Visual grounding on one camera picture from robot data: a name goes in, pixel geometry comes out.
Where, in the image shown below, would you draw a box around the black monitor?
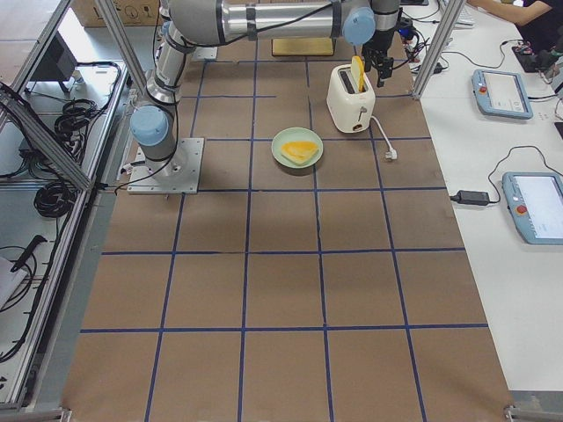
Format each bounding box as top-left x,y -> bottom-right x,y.
31,32 -> 77,93

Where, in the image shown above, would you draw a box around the cardboard box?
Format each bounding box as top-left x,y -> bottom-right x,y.
71,0 -> 165,28

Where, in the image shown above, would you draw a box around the triangular bread on plate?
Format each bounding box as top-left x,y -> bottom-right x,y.
281,141 -> 318,164

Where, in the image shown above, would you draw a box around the bread slice in toaster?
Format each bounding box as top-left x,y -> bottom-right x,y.
350,55 -> 364,93

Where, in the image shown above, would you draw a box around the wooden board box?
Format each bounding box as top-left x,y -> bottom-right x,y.
272,38 -> 335,56

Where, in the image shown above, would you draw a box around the white toaster cable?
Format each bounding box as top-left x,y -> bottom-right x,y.
369,116 -> 393,153

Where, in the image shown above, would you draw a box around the light green plate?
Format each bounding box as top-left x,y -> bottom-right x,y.
271,127 -> 324,169

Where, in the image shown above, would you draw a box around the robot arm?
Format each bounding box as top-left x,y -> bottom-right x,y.
146,1 -> 401,134

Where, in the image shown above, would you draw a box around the aluminium frame post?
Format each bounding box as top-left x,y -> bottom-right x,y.
412,0 -> 465,100

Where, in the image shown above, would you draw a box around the upper teach pendant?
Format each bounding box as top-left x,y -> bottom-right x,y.
472,69 -> 533,120

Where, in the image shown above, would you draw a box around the white toaster plug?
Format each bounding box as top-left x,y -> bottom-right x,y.
384,149 -> 398,161

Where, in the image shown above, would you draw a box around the white toaster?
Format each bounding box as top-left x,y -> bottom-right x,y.
326,65 -> 376,134

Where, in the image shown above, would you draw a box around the aluminium frame rail left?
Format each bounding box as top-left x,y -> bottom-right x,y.
0,0 -> 153,410

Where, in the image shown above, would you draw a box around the black power adapter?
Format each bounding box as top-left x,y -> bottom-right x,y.
450,190 -> 490,206

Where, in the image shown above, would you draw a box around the lower teach pendant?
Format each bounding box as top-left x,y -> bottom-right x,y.
501,171 -> 562,245

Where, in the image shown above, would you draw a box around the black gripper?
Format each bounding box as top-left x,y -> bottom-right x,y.
362,29 -> 395,87

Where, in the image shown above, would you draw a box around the coiled black cables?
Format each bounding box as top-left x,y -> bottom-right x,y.
53,98 -> 94,146

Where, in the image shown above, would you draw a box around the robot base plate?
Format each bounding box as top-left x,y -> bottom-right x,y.
126,137 -> 204,194

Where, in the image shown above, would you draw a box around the teach pendant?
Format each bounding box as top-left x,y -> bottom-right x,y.
501,171 -> 562,245
472,69 -> 533,120

